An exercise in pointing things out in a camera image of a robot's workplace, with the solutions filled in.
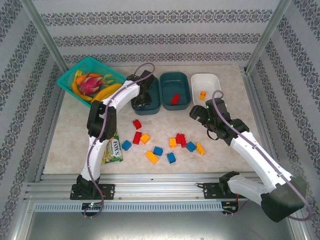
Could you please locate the dark teal plastic container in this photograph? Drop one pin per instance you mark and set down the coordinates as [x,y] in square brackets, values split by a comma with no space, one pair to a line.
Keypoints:
[175,85]
[155,97]

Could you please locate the long yellow lego brick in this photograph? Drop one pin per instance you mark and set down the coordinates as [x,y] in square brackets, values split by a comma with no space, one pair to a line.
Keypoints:
[152,157]

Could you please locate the small yellow toy vegetable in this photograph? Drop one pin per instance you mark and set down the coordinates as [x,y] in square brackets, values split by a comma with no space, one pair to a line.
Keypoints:
[78,73]

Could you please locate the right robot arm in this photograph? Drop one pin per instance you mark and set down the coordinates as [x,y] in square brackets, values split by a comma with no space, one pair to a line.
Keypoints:
[282,205]

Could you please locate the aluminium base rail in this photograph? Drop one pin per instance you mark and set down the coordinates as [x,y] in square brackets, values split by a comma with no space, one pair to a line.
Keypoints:
[160,185]

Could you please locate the long red lego brick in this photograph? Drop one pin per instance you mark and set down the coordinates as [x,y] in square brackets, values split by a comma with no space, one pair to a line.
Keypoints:
[175,99]

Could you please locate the yellow banana bunch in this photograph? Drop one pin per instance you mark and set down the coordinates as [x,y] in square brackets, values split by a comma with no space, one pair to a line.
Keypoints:
[107,91]

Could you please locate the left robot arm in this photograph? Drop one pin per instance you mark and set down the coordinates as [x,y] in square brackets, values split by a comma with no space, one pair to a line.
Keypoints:
[93,160]

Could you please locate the teal plastic basket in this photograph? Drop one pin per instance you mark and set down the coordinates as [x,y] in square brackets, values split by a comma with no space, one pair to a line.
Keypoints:
[95,64]

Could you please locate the small circuit board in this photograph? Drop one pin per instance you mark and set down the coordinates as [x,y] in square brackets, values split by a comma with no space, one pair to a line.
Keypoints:
[92,206]
[230,208]

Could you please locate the pink dragon fruit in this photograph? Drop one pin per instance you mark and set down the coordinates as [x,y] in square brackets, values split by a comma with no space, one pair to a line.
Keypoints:
[88,86]

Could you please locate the white plastic container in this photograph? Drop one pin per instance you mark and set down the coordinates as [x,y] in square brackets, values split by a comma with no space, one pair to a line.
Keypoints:
[203,81]

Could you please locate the green Fox's candy bag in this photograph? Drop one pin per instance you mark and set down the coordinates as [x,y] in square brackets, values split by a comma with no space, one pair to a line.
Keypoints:
[115,150]

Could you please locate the orange carrot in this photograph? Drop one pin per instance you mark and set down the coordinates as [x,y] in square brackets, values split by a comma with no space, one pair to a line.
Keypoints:
[85,77]

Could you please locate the red lego brick cluster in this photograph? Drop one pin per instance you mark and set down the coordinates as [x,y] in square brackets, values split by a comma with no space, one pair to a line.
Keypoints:
[181,140]

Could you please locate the aluminium frame post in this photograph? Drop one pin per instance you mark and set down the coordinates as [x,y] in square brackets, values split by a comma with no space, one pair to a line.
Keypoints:
[45,35]
[268,32]

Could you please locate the orange lego brick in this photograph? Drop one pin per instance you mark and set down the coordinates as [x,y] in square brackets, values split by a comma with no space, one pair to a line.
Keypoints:
[202,95]

